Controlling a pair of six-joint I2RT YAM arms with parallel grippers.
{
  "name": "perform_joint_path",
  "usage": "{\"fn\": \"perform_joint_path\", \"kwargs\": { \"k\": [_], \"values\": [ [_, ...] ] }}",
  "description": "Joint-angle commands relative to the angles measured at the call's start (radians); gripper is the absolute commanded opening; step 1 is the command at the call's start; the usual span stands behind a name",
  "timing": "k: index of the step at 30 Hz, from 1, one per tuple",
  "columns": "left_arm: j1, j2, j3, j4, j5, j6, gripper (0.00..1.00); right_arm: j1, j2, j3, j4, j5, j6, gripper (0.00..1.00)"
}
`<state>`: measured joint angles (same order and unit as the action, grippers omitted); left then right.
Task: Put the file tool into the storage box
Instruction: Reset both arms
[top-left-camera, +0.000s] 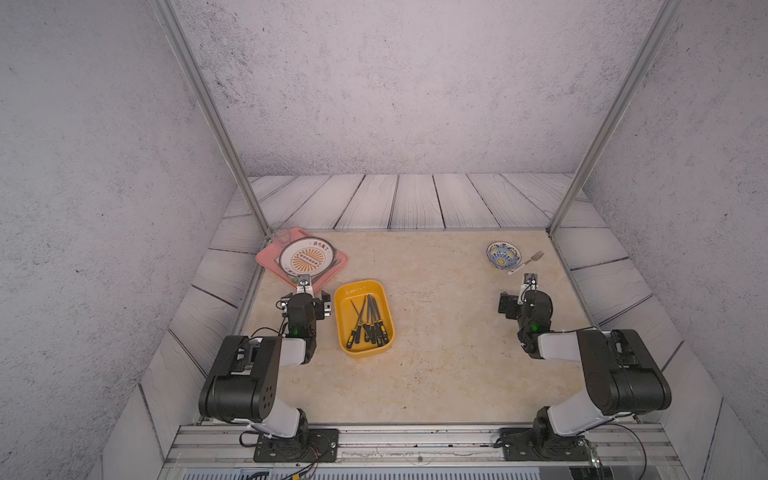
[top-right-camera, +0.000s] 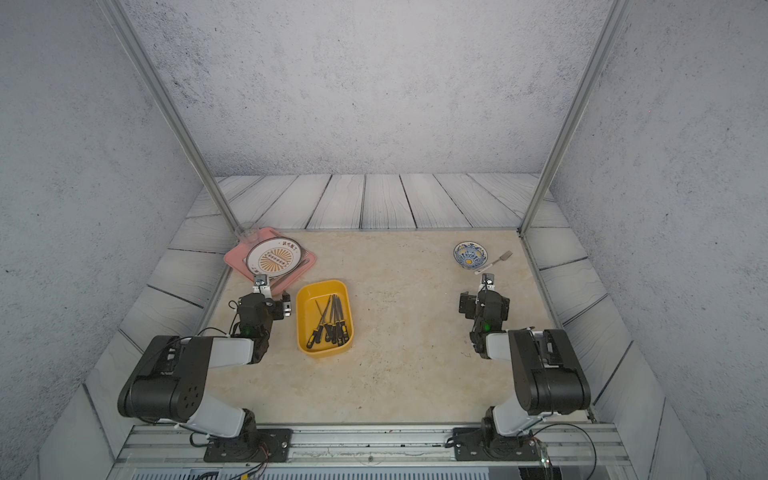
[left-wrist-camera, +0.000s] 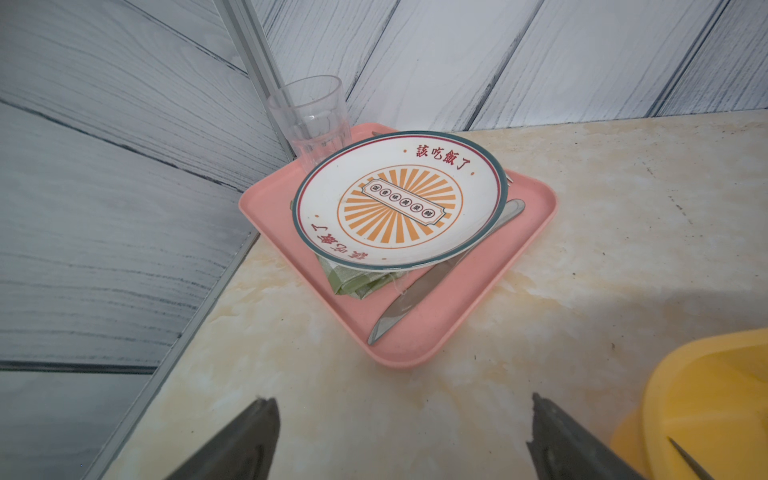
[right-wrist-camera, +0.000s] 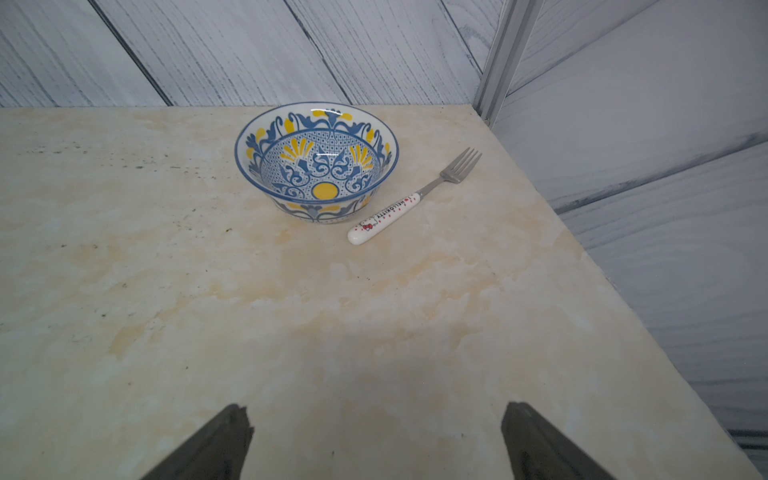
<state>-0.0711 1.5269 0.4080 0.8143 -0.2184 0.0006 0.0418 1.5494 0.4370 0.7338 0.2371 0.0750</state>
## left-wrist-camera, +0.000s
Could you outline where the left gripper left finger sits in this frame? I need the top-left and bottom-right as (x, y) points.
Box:
(167, 398), (280, 480)

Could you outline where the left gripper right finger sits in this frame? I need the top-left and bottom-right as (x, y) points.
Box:
(527, 392), (642, 480)

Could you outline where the yellow plastic storage box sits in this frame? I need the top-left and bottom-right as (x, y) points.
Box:
(610, 329), (767, 479)

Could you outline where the green folded napkin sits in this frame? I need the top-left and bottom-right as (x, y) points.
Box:
(317, 256), (409, 300)

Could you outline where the silver table knife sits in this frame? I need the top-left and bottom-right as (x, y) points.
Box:
(367, 199), (526, 346)

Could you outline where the white plate orange sunburst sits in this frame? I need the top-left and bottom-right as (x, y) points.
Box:
(292, 131), (509, 272)

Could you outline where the clear drinking glass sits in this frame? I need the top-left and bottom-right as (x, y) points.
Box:
(267, 75), (352, 173)

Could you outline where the left aluminium frame post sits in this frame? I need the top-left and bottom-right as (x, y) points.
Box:
(214, 0), (296, 160)

